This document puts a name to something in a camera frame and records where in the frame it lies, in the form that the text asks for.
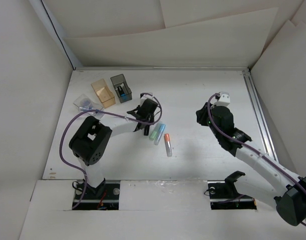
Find black marker purple cap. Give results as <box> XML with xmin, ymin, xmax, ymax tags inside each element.
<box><xmin>144</xmin><ymin>125</ymin><xmax>150</xmax><ymax>136</ymax></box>

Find green clear-cap highlighter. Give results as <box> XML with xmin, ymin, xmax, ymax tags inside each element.
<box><xmin>149</xmin><ymin>121</ymin><xmax>163</xmax><ymax>141</ymax></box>

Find light blue highlighter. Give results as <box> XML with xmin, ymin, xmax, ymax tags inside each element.
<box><xmin>154</xmin><ymin>123</ymin><xmax>166</xmax><ymax>146</ymax></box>

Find black marker blue cap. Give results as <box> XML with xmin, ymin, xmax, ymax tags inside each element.
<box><xmin>117</xmin><ymin>86</ymin><xmax>126</xmax><ymax>97</ymax></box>

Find orange highlighter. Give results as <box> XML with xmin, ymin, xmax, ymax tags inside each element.
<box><xmin>164</xmin><ymin>133</ymin><xmax>172</xmax><ymax>157</ymax></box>

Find clear bottle blue nozzle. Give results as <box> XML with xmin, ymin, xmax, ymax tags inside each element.
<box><xmin>78</xmin><ymin>107</ymin><xmax>98</xmax><ymax>115</ymax></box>

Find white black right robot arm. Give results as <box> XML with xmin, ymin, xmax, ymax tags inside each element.
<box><xmin>196</xmin><ymin>102</ymin><xmax>306</xmax><ymax>226</ymax></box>

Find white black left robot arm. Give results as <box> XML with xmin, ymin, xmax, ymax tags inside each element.
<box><xmin>60</xmin><ymin>93</ymin><xmax>162</xmax><ymax>198</ymax></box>

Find grey translucent container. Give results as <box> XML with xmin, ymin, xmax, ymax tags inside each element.
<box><xmin>110</xmin><ymin>74</ymin><xmax>132</xmax><ymax>104</ymax></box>

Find orange translucent container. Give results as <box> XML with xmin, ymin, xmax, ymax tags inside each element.
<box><xmin>91</xmin><ymin>78</ymin><xmax>116</xmax><ymax>108</ymax></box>

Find clear translucent container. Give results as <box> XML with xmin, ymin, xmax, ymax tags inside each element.
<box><xmin>73</xmin><ymin>94</ymin><xmax>104</xmax><ymax>111</ymax></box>

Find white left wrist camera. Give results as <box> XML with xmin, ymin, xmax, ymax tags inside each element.
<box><xmin>140</xmin><ymin>92</ymin><xmax>153</xmax><ymax>106</ymax></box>

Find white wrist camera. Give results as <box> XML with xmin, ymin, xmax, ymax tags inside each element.
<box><xmin>140</xmin><ymin>92</ymin><xmax>153</xmax><ymax>106</ymax></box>
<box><xmin>214</xmin><ymin>91</ymin><xmax>230</xmax><ymax>107</ymax></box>

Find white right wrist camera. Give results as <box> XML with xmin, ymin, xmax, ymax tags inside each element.
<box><xmin>214</xmin><ymin>91</ymin><xmax>230</xmax><ymax>107</ymax></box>

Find aluminium rail back edge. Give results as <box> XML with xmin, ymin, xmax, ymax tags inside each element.
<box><xmin>75</xmin><ymin>66</ymin><xmax>249</xmax><ymax>72</ymax></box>

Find aluminium rail edge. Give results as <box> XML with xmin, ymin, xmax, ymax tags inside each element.
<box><xmin>75</xmin><ymin>66</ymin><xmax>249</xmax><ymax>72</ymax></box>
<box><xmin>242</xmin><ymin>68</ymin><xmax>278</xmax><ymax>162</ymax></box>

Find aluminium rail right edge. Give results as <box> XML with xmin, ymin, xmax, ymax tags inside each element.
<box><xmin>242</xmin><ymin>68</ymin><xmax>278</xmax><ymax>162</ymax></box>

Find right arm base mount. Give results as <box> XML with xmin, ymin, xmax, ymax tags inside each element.
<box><xmin>203</xmin><ymin>171</ymin><xmax>257</xmax><ymax>210</ymax></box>

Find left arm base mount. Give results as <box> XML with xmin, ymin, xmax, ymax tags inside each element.
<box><xmin>72</xmin><ymin>180</ymin><xmax>120</xmax><ymax>211</ymax></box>

